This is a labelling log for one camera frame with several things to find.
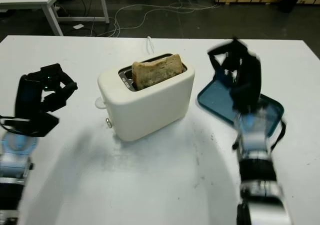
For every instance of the slice of brown bread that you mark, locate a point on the slice of brown bread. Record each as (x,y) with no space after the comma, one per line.
(155,72)

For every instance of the black waste bin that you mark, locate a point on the black waste bin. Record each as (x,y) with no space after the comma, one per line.
(288,2)

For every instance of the white paper scrap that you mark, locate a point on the white paper scrap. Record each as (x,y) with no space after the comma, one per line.
(78,26)

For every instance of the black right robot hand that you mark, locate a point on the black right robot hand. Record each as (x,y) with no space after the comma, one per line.
(247,85)

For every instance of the blue plastic tray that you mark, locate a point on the blue plastic tray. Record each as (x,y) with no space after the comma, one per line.
(215,100)

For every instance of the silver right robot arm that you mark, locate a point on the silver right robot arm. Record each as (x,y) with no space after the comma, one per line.
(255,145)

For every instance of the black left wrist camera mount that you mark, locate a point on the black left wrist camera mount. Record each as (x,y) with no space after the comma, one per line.
(40,125)

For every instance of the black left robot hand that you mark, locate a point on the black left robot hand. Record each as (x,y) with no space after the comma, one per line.
(27,97)

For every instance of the cream two-slot toaster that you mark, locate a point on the cream two-slot toaster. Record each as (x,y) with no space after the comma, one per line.
(150,110)

